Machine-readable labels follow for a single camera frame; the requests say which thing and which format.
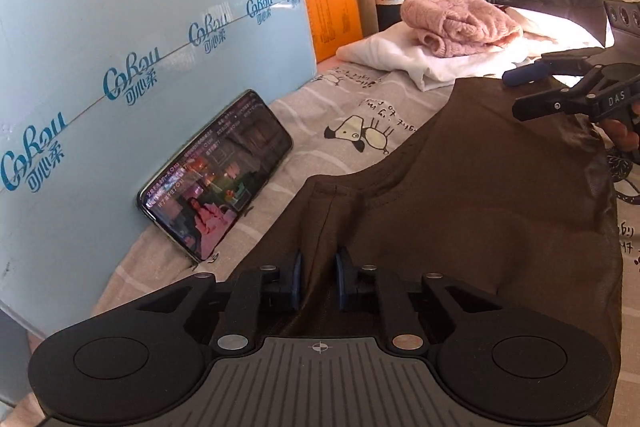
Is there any brown garment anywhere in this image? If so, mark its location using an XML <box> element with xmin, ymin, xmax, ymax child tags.
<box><xmin>201</xmin><ymin>78</ymin><xmax>623</xmax><ymax>426</ymax></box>

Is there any person right hand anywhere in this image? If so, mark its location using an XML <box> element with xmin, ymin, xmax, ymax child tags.
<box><xmin>597</xmin><ymin>94</ymin><xmax>639</xmax><ymax>154</ymax></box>

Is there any black smartphone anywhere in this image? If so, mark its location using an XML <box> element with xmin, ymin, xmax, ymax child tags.
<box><xmin>137</xmin><ymin>90</ymin><xmax>293</xmax><ymax>263</ymax></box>

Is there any pink knitted sweater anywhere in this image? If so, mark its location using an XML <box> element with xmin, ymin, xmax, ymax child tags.
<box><xmin>400</xmin><ymin>0</ymin><xmax>523</xmax><ymax>58</ymax></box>

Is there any white folded garment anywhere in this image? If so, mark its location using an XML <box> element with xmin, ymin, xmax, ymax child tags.
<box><xmin>336</xmin><ymin>23</ymin><xmax>544</xmax><ymax>92</ymax></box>

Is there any light blue carton right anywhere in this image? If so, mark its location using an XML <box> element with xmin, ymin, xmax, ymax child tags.
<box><xmin>1</xmin><ymin>0</ymin><xmax>316</xmax><ymax>337</ymax></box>

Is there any black camera module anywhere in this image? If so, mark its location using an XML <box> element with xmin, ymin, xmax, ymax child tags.
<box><xmin>604</xmin><ymin>0</ymin><xmax>640</xmax><ymax>40</ymax></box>

